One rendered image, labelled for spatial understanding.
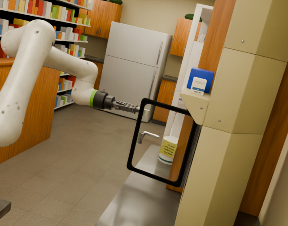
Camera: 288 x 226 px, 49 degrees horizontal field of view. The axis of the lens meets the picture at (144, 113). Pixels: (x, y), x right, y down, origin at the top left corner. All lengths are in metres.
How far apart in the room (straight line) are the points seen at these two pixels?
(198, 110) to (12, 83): 0.68
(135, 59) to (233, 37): 5.13
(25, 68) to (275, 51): 0.92
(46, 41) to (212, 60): 0.76
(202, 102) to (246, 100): 0.16
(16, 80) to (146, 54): 5.11
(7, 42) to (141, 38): 4.94
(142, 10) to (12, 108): 5.97
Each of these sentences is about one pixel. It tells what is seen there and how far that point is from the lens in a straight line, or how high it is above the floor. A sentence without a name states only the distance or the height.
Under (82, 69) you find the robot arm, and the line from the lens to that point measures 1.66.
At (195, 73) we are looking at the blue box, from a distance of 1.39.
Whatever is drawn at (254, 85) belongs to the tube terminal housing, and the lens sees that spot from 1.24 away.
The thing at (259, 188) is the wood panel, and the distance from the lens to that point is 1.72.
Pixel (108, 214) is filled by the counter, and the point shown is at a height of 0.94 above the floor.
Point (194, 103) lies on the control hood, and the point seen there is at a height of 1.48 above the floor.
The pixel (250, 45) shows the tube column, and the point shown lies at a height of 1.74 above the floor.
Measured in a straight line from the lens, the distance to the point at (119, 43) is 6.35.
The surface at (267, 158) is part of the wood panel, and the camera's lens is 1.67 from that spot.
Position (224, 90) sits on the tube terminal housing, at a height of 1.56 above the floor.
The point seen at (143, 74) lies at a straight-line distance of 6.24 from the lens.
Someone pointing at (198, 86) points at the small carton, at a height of 1.54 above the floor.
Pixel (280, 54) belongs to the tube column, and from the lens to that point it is 1.32.
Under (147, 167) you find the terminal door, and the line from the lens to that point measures 1.67.
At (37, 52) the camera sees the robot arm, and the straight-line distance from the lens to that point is 1.27.
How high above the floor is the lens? 1.69
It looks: 14 degrees down
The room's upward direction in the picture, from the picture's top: 13 degrees clockwise
